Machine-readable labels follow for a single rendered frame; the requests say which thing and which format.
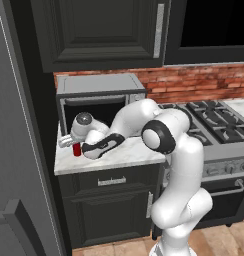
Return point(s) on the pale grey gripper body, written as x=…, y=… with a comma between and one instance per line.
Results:
x=65, y=141

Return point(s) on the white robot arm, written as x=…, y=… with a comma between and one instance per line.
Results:
x=180, y=160

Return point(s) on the dark grey fridge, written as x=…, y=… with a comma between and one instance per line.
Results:
x=17, y=133

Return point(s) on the grey microwave oven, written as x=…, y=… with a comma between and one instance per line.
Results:
x=97, y=85

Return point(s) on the dark drawer front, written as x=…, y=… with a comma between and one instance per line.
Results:
x=127, y=173

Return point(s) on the dark base cupboard door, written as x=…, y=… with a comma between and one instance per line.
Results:
x=107, y=216

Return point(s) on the steel gas stove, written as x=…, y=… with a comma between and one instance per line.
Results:
x=224, y=140

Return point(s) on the black extractor hood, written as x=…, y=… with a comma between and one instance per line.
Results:
x=210, y=30

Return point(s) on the dark wall cupboard door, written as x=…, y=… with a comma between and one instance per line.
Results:
x=100, y=30

